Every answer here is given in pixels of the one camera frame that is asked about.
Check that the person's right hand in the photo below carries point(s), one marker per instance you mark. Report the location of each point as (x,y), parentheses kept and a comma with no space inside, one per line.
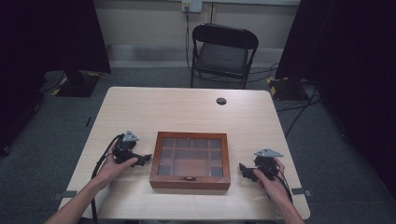
(274,183)

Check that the grey table bracket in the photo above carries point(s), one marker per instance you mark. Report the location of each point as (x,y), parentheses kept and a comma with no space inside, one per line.
(302,191)

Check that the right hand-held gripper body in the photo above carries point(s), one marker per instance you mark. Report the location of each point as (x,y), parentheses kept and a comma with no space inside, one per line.
(266,161)

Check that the black curtain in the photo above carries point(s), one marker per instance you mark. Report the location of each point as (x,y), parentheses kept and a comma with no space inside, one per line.
(348,77)
(46,56)

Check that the black folding chair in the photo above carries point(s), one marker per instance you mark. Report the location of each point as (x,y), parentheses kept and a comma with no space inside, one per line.
(223,54)

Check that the person's left hand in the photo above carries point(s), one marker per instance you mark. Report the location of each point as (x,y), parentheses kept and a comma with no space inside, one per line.
(114,166)

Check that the black yellow stand base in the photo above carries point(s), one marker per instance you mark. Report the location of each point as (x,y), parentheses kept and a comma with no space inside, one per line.
(77,82)
(285,88)

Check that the white wall socket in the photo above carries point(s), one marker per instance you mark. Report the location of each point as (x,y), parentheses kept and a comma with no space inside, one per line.
(192,5)

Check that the wooden box with glass lid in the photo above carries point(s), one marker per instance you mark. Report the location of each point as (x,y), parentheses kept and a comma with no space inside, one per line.
(190,161)

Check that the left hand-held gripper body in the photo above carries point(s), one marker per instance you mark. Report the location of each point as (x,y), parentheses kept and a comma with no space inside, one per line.
(124,146)

